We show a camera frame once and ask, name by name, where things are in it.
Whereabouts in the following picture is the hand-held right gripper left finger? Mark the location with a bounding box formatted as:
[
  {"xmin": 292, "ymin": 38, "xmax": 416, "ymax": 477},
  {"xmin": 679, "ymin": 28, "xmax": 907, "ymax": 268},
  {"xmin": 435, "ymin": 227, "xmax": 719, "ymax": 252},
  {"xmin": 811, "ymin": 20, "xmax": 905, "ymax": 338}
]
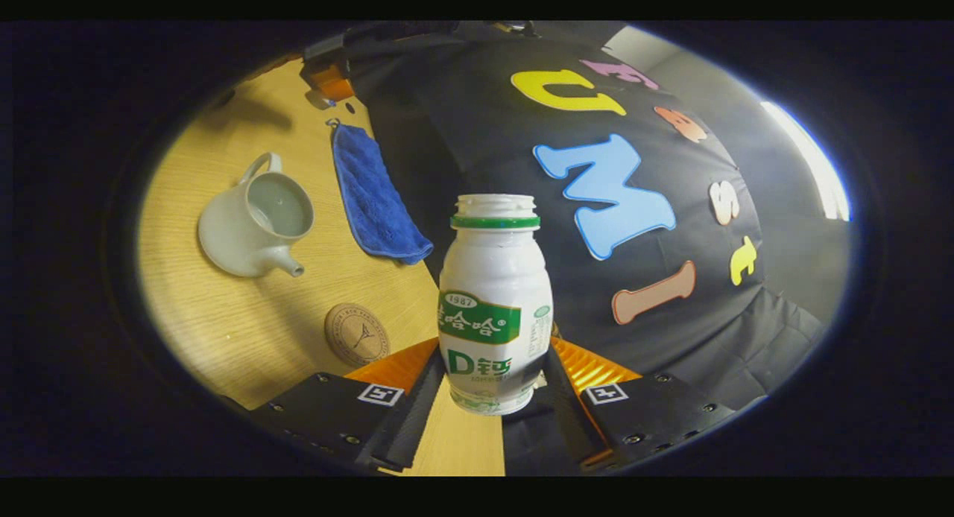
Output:
[{"xmin": 250, "ymin": 337, "xmax": 448, "ymax": 473}]

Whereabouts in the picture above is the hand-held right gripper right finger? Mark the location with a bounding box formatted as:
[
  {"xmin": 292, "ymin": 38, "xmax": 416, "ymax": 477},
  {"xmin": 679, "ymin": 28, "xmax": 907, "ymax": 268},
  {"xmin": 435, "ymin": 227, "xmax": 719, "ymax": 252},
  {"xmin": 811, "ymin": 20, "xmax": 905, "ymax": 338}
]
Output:
[{"xmin": 543, "ymin": 337, "xmax": 739, "ymax": 473}]

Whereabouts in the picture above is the round cork coaster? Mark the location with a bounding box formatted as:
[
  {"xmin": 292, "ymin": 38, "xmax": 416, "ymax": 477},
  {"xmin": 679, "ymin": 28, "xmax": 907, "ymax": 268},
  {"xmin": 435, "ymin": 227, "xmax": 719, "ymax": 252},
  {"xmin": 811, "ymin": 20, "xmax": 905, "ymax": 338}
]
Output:
[{"xmin": 324, "ymin": 302, "xmax": 391, "ymax": 367}]

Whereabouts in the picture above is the white green-label water bottle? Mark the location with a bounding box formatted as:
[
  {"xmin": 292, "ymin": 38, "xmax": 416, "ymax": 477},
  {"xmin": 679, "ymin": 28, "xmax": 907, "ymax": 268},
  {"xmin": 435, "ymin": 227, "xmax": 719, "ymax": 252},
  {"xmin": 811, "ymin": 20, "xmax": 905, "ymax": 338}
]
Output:
[{"xmin": 438, "ymin": 194, "xmax": 555, "ymax": 416}]

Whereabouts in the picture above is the white teacup with spout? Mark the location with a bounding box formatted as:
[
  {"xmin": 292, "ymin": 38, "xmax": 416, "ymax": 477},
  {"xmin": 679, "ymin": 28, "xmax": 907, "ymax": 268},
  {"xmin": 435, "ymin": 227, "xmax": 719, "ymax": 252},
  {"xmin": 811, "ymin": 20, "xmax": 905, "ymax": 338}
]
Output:
[{"xmin": 198, "ymin": 152, "xmax": 315, "ymax": 278}]

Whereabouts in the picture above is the blue towel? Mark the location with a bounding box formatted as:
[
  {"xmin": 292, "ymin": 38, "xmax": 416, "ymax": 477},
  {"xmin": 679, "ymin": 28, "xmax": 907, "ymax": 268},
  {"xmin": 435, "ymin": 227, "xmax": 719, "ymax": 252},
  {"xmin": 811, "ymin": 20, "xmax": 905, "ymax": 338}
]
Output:
[{"xmin": 326, "ymin": 118, "xmax": 435, "ymax": 265}]

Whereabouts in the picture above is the black backdrop cloth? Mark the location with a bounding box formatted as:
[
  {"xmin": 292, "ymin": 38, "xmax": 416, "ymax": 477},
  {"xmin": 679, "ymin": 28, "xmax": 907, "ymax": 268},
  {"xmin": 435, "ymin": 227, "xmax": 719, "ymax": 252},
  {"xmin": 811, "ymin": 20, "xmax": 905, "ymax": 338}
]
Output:
[{"xmin": 343, "ymin": 22, "xmax": 830, "ymax": 477}]

